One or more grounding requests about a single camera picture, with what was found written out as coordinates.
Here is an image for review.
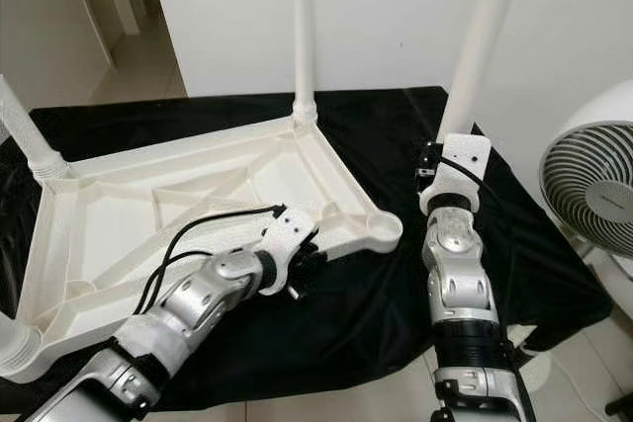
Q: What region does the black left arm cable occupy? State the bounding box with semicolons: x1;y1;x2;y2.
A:
143;248;219;312

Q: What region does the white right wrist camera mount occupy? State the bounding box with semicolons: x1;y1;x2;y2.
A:
417;132;494;216

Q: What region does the black metal floor bar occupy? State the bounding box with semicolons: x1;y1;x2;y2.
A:
606;396;633;420

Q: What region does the black table cloth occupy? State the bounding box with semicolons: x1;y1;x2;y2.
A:
0;85;616;413

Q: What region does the white standing fan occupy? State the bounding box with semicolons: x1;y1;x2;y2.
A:
538;79;633;369

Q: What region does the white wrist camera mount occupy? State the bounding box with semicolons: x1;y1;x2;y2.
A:
261;204;320;264
417;132;494;216

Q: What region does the white plastic children table top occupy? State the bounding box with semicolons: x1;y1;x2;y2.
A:
0;109;405;385

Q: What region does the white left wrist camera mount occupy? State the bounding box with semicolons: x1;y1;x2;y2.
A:
261;204;320;264

